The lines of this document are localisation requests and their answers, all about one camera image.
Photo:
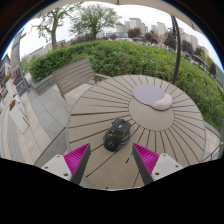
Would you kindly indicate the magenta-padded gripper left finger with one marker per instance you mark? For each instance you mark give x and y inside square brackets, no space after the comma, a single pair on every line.
[59,164]

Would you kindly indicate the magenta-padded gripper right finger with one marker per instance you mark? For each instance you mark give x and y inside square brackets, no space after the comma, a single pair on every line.
[164,164]

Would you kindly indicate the black computer mouse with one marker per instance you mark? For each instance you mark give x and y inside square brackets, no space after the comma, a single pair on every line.
[116,136]

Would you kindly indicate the lilac mouse pad with wrist rest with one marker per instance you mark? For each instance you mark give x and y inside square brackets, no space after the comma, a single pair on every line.
[148,94]

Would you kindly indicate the white planter box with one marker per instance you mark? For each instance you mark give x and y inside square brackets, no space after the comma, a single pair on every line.
[18,118]

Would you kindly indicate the grey slatted outdoor chair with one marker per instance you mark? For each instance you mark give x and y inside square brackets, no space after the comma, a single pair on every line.
[73,76]

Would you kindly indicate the green hedge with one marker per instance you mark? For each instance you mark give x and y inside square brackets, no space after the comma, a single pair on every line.
[133,60]

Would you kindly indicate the black curved metal pole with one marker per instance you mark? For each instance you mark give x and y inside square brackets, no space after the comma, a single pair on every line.
[177,50]

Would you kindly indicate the tall sign board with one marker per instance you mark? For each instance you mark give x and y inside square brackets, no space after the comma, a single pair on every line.
[16,56]

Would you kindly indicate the bare-trunked leaning tree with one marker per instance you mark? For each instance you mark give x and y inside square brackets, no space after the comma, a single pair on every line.
[53,28]

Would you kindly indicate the group of apartment buildings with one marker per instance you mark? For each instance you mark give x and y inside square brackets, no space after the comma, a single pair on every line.
[135,23]

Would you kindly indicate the round leafy tree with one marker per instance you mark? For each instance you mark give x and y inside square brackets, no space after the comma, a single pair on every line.
[95,18]

